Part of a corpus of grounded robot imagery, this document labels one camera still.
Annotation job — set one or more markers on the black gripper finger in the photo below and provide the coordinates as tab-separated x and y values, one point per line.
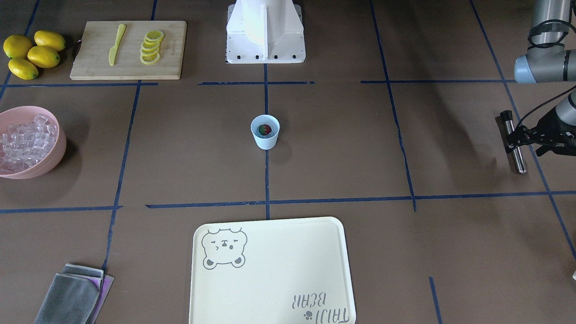
544	149
521	136

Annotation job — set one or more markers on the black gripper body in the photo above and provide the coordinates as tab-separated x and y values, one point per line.
551	127

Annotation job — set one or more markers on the steel muddler black tip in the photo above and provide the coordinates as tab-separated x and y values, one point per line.
506	117

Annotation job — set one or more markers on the red strawberry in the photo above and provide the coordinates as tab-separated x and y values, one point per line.
265	131

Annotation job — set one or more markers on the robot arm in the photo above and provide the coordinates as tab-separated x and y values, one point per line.
547	60

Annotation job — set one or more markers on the light blue plastic cup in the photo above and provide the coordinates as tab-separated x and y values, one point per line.
265	143

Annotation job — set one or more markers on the pink bowl of ice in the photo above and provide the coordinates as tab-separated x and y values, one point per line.
32	142

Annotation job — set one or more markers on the cream bear serving tray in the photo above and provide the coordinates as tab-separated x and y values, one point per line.
286	271

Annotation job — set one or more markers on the yellow plastic knife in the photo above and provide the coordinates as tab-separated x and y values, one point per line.
112	54

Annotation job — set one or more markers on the wooden cutting board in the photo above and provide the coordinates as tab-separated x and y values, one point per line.
92	60

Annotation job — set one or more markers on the folded grey cloth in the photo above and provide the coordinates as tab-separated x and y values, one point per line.
76	296

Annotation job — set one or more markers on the whole yellow lemon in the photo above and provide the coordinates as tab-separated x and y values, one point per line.
17	46

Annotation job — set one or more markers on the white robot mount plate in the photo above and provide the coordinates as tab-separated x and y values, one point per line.
265	32

